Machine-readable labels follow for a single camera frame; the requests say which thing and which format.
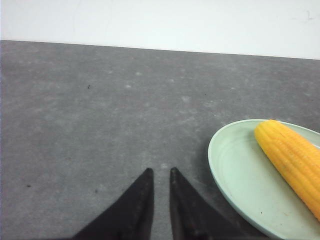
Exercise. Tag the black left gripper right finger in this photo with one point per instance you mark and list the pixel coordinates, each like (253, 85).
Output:
(192, 218)

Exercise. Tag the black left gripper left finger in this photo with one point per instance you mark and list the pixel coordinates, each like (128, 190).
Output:
(128, 218)

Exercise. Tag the pale green plate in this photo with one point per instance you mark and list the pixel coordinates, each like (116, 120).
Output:
(254, 188)

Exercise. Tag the yellow corn cob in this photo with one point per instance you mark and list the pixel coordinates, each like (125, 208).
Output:
(295, 158)

